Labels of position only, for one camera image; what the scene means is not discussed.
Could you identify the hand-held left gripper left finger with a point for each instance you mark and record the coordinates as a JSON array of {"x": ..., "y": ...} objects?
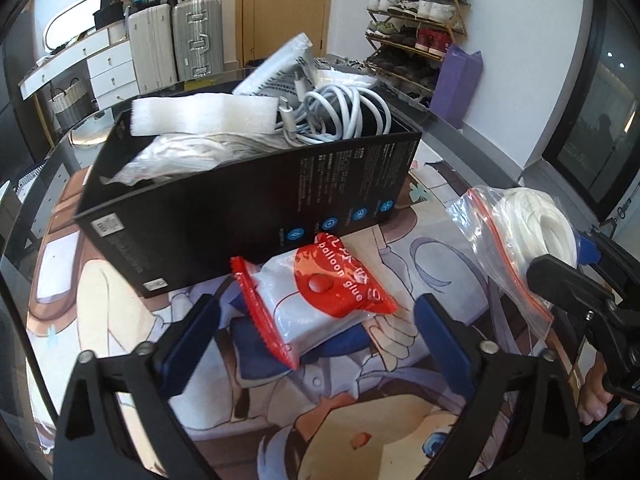
[{"x": 192, "y": 340}]

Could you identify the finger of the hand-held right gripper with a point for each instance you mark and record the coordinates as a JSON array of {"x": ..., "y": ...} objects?
[
  {"x": 565, "y": 280},
  {"x": 584, "y": 250}
]

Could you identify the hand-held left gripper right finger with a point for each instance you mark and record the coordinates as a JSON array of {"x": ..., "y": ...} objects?
[{"x": 442, "y": 345}]

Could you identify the red white packet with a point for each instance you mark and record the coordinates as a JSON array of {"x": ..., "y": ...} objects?
[{"x": 300, "y": 300}]

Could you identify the black cardboard box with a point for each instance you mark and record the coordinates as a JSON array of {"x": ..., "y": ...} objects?
[{"x": 250, "y": 200}]

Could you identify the person's right forearm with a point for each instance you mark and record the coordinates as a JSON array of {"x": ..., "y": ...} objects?
[{"x": 617, "y": 452}]

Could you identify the person's right hand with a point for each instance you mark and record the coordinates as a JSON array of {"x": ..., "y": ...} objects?
[{"x": 595, "y": 402}]

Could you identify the printed cartoon table mat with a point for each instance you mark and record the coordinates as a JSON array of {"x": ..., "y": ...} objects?
[{"x": 350, "y": 410}]

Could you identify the dark framed glass door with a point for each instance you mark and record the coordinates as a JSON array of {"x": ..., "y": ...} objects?
[{"x": 600, "y": 110}]

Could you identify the purple paper bag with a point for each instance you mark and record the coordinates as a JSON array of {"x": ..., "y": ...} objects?
[{"x": 457, "y": 85}]

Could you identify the white foam sheet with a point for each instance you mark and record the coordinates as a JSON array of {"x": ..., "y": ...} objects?
[{"x": 200, "y": 112}]

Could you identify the woven laundry basket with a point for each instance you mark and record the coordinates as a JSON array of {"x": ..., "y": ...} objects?
[{"x": 72, "y": 107}]

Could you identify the rows of assorted shoes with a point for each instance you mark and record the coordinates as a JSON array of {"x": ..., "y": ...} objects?
[{"x": 430, "y": 37}]

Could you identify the wooden shoe rack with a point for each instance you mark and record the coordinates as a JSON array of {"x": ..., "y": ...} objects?
[{"x": 462, "y": 10}]

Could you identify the white dressing table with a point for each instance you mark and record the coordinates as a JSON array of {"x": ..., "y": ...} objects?
[{"x": 107, "y": 67}]

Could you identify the white suitcase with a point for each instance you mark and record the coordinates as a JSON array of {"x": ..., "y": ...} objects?
[{"x": 152, "y": 50}]

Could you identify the silver suitcase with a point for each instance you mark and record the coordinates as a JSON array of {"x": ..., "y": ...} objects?
[{"x": 197, "y": 40}]

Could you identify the oval white mirror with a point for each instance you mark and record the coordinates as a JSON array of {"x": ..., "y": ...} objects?
[{"x": 70, "y": 22}]

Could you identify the black bag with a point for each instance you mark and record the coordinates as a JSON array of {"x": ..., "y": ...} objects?
[{"x": 109, "y": 7}]

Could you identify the tan wooden door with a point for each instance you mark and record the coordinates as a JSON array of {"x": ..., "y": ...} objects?
[{"x": 290, "y": 10}]

